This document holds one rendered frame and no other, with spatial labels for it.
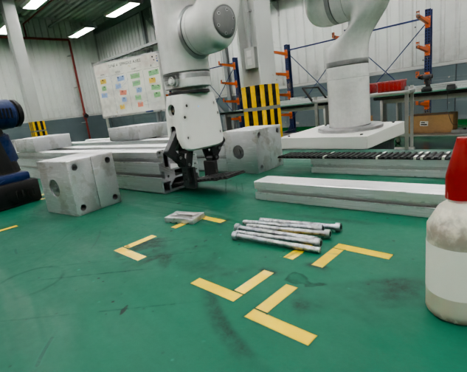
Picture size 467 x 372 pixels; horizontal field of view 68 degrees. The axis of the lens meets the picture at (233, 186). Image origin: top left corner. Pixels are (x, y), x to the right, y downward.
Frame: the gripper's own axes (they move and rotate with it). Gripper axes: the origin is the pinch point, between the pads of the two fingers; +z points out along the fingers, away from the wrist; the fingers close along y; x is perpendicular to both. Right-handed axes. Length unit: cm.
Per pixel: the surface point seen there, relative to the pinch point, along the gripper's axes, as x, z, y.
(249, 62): 201, -55, 287
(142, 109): 495, -21, 339
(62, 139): 63, -8, 3
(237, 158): 2.4, -0.4, 14.2
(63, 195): 13.2, -0.5, -20.4
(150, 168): 8.7, -2.0, -5.0
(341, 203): -28.5, 2.3, -2.0
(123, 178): 19.0, 0.4, -5.0
